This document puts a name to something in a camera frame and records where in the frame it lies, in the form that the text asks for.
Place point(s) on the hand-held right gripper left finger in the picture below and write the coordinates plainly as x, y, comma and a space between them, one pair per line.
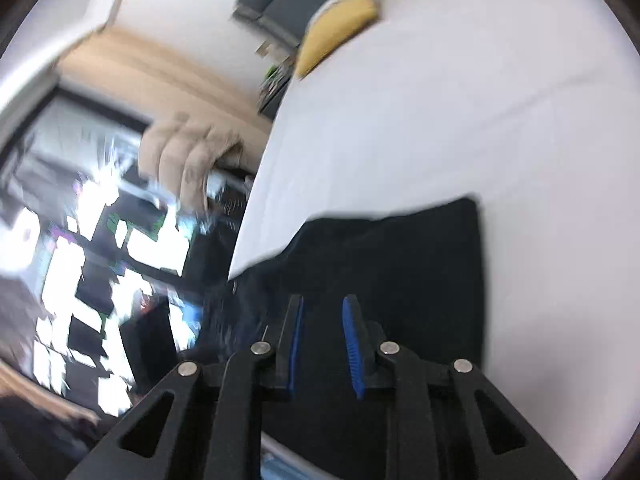
296, 340

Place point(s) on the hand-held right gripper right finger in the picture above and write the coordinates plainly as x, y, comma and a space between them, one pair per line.
351, 345

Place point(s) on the black denim pants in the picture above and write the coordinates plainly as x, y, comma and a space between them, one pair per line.
400, 270

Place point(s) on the beige puffer jacket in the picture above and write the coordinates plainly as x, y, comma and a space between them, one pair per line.
185, 155

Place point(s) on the grey nightstand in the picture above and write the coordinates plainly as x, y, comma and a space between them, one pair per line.
275, 95

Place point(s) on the bed with white sheet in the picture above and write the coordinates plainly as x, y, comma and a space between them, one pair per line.
450, 110

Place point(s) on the yellow pillow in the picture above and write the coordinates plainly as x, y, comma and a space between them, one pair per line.
335, 25

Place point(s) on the grey upholstered headboard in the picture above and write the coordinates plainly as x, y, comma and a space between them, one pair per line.
280, 0

